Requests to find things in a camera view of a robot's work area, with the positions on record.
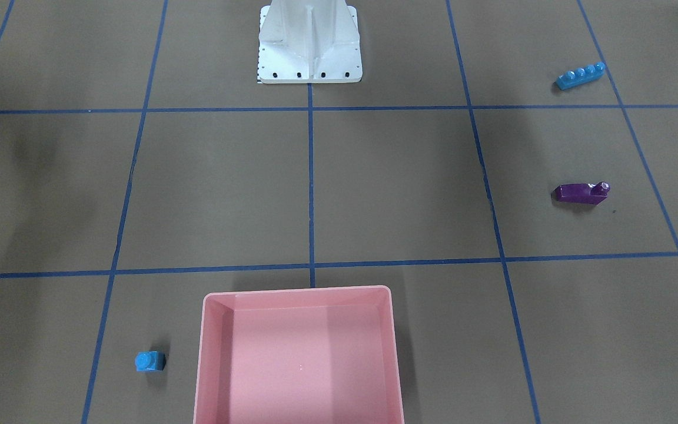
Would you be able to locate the purple block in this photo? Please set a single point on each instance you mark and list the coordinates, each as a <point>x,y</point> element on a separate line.
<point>582,193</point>

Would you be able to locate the small blue block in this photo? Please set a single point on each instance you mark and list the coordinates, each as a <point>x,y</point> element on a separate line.
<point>150,361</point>

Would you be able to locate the pink plastic box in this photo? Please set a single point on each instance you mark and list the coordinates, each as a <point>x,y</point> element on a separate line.
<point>312,355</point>

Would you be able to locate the long blue studded block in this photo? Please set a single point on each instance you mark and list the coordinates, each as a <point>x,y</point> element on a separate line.
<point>580,76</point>

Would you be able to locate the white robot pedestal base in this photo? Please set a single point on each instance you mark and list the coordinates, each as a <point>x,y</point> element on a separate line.
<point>309,42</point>

